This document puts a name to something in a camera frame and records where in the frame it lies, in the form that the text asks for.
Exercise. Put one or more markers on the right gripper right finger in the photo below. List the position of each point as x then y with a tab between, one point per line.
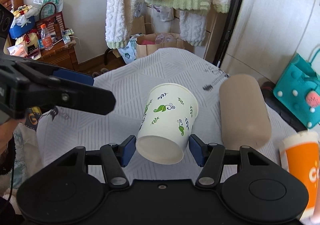
245	186

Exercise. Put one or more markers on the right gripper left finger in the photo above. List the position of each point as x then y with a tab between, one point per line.
74	185

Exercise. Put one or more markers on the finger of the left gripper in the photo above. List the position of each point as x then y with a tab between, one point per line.
69	77
44	90

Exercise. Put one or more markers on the white leaf-print paper cup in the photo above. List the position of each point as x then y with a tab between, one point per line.
167	123

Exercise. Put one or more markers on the orange white-lidded cup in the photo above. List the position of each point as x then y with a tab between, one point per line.
299	155

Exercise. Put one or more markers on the orange-capped plastic bottle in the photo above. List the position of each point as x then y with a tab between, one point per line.
46	38

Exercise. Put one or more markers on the blue flower box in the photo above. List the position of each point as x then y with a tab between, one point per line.
24	20

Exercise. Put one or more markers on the white green plastic bag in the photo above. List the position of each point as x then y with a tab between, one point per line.
128	53

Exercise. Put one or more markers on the red checked basket bag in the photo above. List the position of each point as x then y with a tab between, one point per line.
50	21

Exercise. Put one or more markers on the brown paper bag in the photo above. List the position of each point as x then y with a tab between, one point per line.
150	43

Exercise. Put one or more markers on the white fluffy robe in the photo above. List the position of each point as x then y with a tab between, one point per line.
119	19

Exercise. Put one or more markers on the teal felt handbag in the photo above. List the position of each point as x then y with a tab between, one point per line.
298	90

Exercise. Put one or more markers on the white wooden wardrobe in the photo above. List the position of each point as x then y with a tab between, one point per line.
265	37

